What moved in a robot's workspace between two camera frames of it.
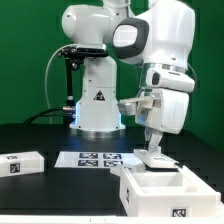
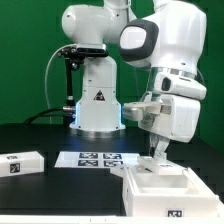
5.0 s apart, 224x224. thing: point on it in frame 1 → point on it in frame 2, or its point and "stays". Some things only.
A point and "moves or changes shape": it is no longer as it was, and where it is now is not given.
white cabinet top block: x=21 y=163 stays
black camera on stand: x=74 y=56 stays
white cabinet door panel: x=155 y=159 moves or changes shape
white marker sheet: x=96 y=159 stays
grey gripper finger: x=154 y=141 → x=161 y=147
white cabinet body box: x=167 y=193 stays
